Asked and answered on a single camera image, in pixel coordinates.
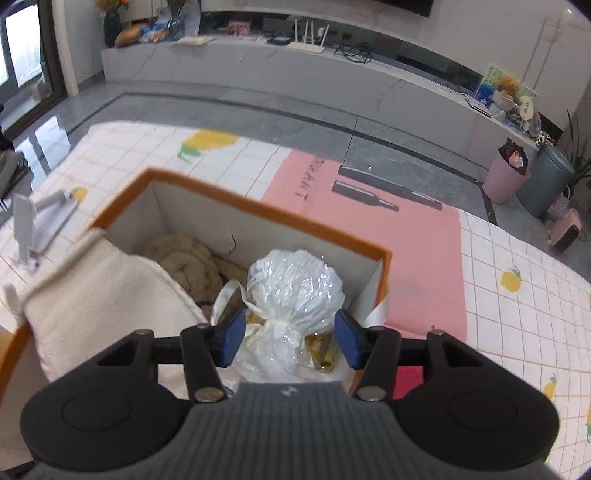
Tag white marble television cabinet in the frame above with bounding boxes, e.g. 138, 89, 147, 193
100, 28, 541, 171

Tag pink waste bin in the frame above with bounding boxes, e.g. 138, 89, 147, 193
482, 138, 532, 205

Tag brown plush teddy bear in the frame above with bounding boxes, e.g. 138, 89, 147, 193
143, 234, 250, 308

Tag white router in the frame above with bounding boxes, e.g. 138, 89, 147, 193
287, 18, 329, 51

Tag cream towel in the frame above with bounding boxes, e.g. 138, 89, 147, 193
4, 228, 211, 384

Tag orange cardboard box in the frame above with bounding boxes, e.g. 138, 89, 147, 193
0, 168, 393, 462

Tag glass door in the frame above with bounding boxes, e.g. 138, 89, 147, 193
0, 0, 70, 134

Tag potted long-leaf plant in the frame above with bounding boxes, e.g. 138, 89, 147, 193
566, 111, 591, 195

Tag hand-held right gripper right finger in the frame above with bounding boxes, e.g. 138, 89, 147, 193
335, 309, 485, 401

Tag dark object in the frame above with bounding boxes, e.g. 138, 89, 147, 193
0, 148, 31, 199

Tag pile of snack packets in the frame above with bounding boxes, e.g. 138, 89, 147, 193
139, 9, 174, 43

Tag brown straw hat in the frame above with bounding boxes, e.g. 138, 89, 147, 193
115, 23, 141, 47

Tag white plastic bag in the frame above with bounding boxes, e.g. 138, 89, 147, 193
231, 249, 347, 384

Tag green printed card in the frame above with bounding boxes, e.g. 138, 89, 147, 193
475, 64, 539, 116

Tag grey trash can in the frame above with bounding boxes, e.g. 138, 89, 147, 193
516, 144, 575, 219

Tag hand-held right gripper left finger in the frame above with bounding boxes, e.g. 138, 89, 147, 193
97, 308, 247, 402

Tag pink mat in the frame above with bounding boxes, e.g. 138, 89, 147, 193
261, 150, 469, 365

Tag dried flowers in dark vase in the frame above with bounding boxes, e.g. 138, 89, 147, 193
95, 0, 127, 47

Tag black television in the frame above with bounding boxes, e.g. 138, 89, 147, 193
369, 0, 435, 19

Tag checked lemon print blanket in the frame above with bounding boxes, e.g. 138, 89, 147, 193
0, 121, 591, 462

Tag small teddy bear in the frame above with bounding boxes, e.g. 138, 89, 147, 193
496, 76, 520, 100

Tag black cables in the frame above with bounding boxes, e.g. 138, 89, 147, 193
333, 41, 374, 64

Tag pink heater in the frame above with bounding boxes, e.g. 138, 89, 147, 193
547, 208, 583, 254

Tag red box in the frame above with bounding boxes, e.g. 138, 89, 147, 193
392, 364, 428, 402

